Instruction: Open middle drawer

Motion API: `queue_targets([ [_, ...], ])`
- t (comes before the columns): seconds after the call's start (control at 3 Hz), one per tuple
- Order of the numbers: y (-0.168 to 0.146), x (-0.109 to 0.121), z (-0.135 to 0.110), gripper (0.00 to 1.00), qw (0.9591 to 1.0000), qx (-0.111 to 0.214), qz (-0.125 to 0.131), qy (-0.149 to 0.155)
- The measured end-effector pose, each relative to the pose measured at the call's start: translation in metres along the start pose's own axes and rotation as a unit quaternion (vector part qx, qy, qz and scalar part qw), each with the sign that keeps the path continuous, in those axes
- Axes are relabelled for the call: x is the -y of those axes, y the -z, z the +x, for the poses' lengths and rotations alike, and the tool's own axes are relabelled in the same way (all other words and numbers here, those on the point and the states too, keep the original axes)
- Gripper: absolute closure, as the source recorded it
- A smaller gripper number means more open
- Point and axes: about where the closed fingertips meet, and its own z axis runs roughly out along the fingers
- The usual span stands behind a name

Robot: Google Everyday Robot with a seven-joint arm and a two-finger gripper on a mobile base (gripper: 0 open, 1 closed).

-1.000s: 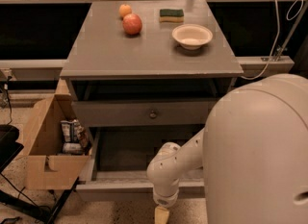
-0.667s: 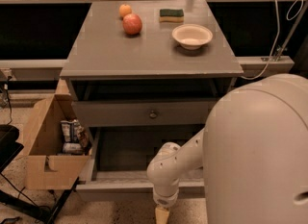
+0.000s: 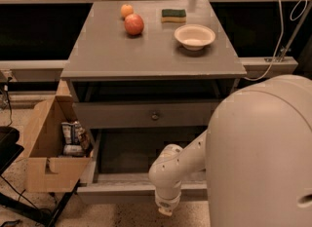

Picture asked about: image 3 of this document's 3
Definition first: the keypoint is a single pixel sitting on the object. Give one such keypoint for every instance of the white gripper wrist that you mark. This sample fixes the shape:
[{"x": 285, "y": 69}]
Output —
[{"x": 167, "y": 201}]

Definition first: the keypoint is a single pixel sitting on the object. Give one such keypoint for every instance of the grey drawer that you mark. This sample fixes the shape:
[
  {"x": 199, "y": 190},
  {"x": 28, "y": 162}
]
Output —
[
  {"x": 117, "y": 115},
  {"x": 123, "y": 188}
]

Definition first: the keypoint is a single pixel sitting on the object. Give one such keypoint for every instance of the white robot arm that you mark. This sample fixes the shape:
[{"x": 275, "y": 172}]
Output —
[{"x": 257, "y": 156}]

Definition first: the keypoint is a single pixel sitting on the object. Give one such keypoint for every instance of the grey top drawer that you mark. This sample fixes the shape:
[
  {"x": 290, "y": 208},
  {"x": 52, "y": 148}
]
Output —
[{"x": 117, "y": 115}]

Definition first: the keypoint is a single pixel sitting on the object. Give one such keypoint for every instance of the grey drawer cabinet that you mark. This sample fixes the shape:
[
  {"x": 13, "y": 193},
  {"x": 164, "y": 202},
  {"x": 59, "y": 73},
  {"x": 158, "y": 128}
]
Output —
[{"x": 147, "y": 91}]

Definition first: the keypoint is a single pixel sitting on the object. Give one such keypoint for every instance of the snack packets in box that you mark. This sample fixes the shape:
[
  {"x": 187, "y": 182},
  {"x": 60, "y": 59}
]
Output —
[{"x": 76, "y": 140}]

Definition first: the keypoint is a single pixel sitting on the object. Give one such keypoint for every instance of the brown cardboard box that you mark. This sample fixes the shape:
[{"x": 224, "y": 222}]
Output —
[{"x": 47, "y": 170}]

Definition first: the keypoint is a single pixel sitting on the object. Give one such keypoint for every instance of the white paper bowl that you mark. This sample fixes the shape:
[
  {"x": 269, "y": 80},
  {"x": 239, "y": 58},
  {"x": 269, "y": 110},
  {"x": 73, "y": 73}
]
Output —
[{"x": 194, "y": 37}]

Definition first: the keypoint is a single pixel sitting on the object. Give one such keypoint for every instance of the red apple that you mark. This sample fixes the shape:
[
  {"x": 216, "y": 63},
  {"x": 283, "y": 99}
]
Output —
[{"x": 134, "y": 24}]

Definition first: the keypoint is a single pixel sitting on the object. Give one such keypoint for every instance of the green yellow sponge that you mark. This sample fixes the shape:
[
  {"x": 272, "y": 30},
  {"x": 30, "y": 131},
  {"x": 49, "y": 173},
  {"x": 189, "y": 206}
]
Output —
[{"x": 173, "y": 15}]

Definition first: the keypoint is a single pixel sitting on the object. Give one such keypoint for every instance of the small orange fruit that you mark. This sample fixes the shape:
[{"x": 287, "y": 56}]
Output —
[{"x": 126, "y": 10}]

